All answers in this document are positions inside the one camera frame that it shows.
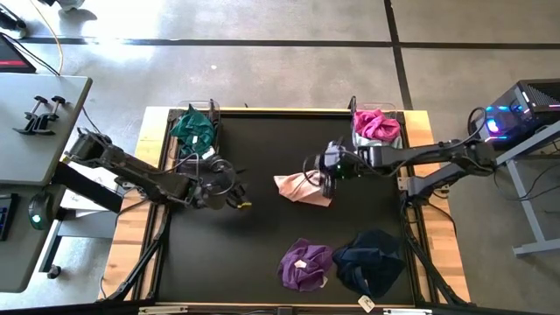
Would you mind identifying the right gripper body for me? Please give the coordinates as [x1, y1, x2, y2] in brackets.
[314, 139, 367, 181]

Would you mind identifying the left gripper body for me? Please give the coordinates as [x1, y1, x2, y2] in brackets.
[190, 157, 241, 212]

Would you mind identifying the pale pink towel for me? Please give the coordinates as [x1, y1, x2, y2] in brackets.
[273, 169, 333, 208]

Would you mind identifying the magenta towel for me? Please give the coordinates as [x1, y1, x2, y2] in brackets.
[352, 108, 402, 142]

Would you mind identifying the teal green towel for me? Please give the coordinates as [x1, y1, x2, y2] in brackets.
[169, 104, 217, 158]

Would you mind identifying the purple towel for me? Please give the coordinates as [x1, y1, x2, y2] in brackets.
[276, 238, 334, 293]

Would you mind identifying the navy blue towel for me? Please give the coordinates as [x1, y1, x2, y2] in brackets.
[332, 229, 406, 313]

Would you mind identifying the clear plastic basket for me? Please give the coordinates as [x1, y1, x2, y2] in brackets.
[349, 96, 406, 151]
[176, 99, 223, 176]

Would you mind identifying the black computer mouse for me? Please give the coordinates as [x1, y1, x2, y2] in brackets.
[28, 191, 54, 231]

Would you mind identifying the grey side table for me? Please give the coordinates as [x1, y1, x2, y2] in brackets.
[0, 73, 93, 187]

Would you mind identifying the black screw clamp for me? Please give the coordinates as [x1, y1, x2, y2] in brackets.
[12, 94, 50, 135]
[32, 95, 67, 136]

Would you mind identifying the black computer tower with lights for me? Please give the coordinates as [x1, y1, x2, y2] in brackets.
[474, 78, 560, 151]

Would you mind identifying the grey desk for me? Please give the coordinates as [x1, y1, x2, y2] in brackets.
[0, 183, 63, 293]

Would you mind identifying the black keyboard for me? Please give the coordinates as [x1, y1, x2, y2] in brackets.
[0, 192, 20, 242]

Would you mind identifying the black monitor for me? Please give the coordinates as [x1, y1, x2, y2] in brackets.
[0, 33, 38, 74]

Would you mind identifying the black table frame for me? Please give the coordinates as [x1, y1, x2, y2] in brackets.
[150, 108, 424, 307]

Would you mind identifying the black diagonal frame strut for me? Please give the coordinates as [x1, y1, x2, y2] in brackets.
[402, 222, 467, 305]
[104, 218, 171, 303]

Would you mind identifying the yellow cable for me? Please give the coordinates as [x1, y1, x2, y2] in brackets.
[26, 0, 65, 75]

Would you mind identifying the grey metal desk frame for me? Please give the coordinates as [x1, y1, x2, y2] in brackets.
[483, 120, 560, 257]

